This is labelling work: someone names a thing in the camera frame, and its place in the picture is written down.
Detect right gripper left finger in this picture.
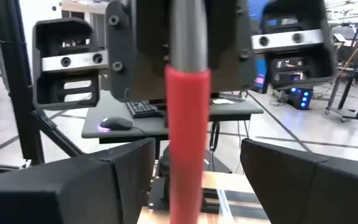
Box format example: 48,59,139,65
0,138,157,224

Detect black keyboard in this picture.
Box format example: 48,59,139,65
124,99,167,119

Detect red spoon with metal shaft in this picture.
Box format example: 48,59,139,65
164,0,213,224

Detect black computer mouse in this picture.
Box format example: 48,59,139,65
99,116,134,131

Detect clear plastic bin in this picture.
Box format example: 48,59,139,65
215,187,234,224

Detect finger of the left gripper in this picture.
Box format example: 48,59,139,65
31,17,109,110
250,0,337,91

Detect white paper card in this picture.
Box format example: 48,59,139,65
212,98,236,105

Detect grey computer desk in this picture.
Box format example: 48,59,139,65
81,90,264,175

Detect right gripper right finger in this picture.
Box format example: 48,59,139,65
239,138,358,224

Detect black computer with blue lights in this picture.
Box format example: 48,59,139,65
287,86,314,111

